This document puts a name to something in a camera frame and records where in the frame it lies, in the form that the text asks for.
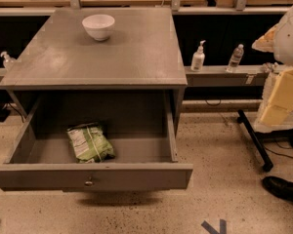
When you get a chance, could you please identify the black shoe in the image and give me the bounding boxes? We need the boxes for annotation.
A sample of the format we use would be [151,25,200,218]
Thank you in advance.
[262,176,293,203]

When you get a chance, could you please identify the green jalapeno chip bag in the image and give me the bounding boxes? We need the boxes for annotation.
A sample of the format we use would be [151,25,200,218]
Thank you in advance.
[66,123,115,163]

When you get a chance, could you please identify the grey cabinet counter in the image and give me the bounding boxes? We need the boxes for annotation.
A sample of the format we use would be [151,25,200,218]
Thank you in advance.
[0,8,187,132]

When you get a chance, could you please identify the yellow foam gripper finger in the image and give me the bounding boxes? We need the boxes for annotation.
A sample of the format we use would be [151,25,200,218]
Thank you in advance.
[252,25,277,53]
[259,67,293,127]

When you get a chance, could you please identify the white pump lotion bottle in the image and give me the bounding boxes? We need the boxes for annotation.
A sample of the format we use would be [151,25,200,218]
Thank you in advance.
[190,40,205,71]

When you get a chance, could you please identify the clear pump sanitizer bottle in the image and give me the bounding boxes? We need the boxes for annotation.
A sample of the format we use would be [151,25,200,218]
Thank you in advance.
[0,51,16,70]

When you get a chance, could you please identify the grey open drawer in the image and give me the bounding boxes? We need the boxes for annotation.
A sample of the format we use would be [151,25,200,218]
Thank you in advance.
[0,91,192,191]

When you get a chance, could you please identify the round metal drawer knob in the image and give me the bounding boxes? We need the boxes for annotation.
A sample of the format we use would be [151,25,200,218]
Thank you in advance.
[84,178,94,187]

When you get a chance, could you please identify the crumpled foil wrapper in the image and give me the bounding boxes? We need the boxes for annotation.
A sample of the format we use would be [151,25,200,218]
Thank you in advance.
[261,62,279,73]

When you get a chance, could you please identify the clear plastic water bottle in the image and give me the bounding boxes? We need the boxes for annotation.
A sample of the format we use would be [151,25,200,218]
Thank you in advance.
[226,44,244,72]

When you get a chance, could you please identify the black stand base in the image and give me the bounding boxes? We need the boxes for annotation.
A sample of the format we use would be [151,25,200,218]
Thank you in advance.
[237,110,293,172]

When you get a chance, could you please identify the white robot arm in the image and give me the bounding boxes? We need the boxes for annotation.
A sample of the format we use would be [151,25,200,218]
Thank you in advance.
[252,6,293,127]

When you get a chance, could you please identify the white ceramic bowl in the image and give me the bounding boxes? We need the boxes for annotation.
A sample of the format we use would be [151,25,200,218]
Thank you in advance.
[82,14,115,41]

